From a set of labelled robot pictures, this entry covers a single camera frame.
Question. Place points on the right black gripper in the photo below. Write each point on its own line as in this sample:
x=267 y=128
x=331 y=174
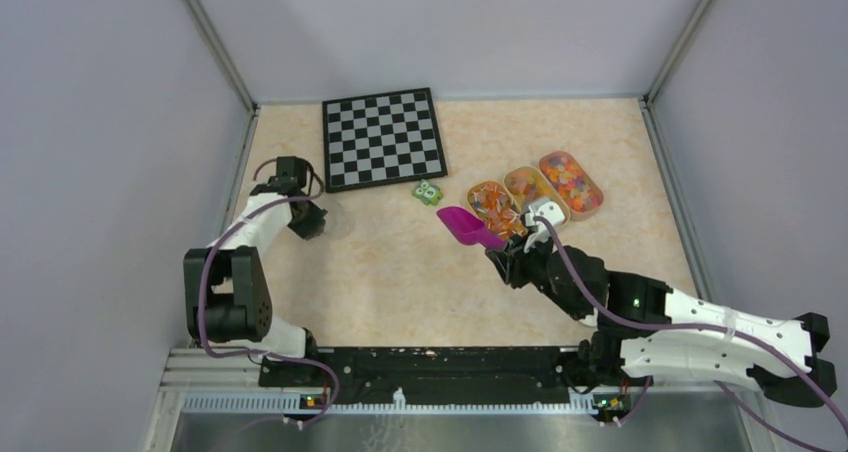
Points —
x=512 y=260

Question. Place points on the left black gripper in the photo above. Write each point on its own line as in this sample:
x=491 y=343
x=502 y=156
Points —
x=311 y=228

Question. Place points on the magenta plastic scoop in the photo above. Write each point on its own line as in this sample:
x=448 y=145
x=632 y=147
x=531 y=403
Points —
x=468 y=229

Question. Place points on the clear plastic cup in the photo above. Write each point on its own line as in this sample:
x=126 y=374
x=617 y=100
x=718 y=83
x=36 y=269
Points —
x=339 y=222

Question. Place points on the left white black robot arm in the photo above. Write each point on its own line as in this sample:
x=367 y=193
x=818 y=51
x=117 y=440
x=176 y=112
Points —
x=228 y=305

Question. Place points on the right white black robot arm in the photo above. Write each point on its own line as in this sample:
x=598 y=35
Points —
x=646 y=328

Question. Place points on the tray with orange wrapped candies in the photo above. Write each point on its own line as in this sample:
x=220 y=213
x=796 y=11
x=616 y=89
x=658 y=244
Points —
x=491 y=202

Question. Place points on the tray with yellow gummy candies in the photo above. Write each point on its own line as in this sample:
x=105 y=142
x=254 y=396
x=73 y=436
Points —
x=527 y=184

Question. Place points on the tray with mixed colourful candies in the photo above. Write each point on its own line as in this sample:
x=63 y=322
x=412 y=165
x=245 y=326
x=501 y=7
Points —
x=572 y=184

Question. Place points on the green owl toy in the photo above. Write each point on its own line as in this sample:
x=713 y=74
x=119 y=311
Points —
x=428 y=193

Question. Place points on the black white chessboard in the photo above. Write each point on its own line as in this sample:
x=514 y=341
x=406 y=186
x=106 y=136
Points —
x=381 y=139

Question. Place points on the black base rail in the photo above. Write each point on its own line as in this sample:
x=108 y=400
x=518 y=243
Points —
x=521 y=375

